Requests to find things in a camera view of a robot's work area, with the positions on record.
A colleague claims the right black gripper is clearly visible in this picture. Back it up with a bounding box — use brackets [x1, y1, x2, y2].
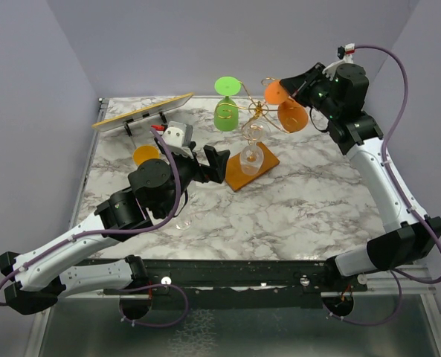
[281, 62, 341, 119]

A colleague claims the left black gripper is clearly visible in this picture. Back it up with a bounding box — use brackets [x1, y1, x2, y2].
[158, 142, 230, 218]

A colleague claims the orange plastic wine glass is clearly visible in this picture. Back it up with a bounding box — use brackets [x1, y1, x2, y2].
[264, 80, 309, 133]

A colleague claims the clear wine glass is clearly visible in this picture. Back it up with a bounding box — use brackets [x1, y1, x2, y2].
[174, 191, 194, 230]
[239, 120, 271, 176]

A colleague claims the green plastic wine glass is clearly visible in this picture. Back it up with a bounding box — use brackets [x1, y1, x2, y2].
[214, 76, 241, 132]

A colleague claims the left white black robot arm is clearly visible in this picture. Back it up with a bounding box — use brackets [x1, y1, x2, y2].
[0, 145, 230, 315]

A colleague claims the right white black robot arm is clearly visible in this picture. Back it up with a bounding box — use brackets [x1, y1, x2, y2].
[280, 63, 441, 291]

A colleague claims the yellow-orange plastic wine glass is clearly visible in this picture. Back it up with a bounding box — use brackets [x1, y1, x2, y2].
[132, 145, 160, 166]

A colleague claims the yellow framed whiteboard stand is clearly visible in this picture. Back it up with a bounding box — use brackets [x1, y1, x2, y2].
[91, 92, 193, 132]

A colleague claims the gold wire wine glass rack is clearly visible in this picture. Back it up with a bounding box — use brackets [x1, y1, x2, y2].
[223, 77, 306, 193]

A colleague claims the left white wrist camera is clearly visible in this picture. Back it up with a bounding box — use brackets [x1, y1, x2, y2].
[161, 121, 193, 158]

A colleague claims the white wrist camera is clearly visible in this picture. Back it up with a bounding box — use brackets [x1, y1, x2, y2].
[322, 43, 355, 79]
[161, 121, 193, 158]

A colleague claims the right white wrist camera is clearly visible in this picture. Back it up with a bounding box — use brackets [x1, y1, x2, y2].
[322, 43, 355, 79]

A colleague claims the black metal base rail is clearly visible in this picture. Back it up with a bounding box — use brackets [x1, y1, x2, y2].
[104, 259, 367, 310]

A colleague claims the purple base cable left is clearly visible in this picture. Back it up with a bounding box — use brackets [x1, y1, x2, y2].
[118, 284, 190, 328]

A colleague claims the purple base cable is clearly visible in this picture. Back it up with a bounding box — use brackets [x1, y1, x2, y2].
[320, 269, 403, 328]
[118, 284, 190, 328]

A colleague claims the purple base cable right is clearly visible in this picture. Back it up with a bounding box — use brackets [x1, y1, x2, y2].
[320, 269, 403, 328]

